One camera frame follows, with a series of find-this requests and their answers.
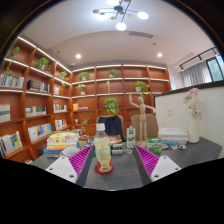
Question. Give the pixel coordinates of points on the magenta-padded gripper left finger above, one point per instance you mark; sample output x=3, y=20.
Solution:
x=60, y=168

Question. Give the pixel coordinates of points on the white patterned mug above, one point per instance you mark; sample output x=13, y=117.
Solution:
x=68, y=151

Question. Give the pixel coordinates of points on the tan chair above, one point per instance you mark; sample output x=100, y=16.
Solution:
x=151, y=125

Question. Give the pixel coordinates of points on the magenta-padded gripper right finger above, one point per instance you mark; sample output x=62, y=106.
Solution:
x=165, y=167

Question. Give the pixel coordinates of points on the branched ceiling lamp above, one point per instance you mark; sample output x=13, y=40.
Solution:
x=121, y=26

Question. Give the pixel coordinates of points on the small white wall switch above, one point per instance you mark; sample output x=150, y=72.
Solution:
x=170, y=111

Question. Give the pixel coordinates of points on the stack of colourful books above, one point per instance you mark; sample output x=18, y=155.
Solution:
x=61, y=141

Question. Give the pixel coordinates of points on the tall green white carton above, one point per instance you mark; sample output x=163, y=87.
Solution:
x=131, y=136

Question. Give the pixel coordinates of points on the small green white box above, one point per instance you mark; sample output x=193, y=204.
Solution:
x=154, y=146

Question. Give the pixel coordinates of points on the black ceiling track rail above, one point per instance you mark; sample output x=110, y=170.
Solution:
x=196, y=56

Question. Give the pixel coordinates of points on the window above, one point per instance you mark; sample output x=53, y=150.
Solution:
x=216, y=69

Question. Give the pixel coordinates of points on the recessed ceiling light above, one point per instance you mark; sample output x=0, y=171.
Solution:
x=159, y=55
x=78, y=56

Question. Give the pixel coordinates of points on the stack of white books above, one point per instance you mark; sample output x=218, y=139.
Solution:
x=173, y=134

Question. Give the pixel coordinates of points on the ceiling air vent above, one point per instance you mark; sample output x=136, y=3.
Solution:
x=141, y=34

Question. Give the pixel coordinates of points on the yellow drink bottle white cap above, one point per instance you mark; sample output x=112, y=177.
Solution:
x=103, y=150

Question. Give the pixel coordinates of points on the chair with dark jacket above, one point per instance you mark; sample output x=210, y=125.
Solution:
x=111, y=125

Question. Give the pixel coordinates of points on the wooden artist mannequin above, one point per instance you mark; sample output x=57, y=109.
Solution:
x=142, y=113

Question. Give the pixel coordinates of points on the white vase with flowers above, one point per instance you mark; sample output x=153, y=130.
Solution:
x=194, y=128

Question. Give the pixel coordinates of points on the wooden shelf unit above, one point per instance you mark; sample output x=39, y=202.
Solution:
x=43, y=96

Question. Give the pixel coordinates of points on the grey curtain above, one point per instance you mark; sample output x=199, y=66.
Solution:
x=196, y=74

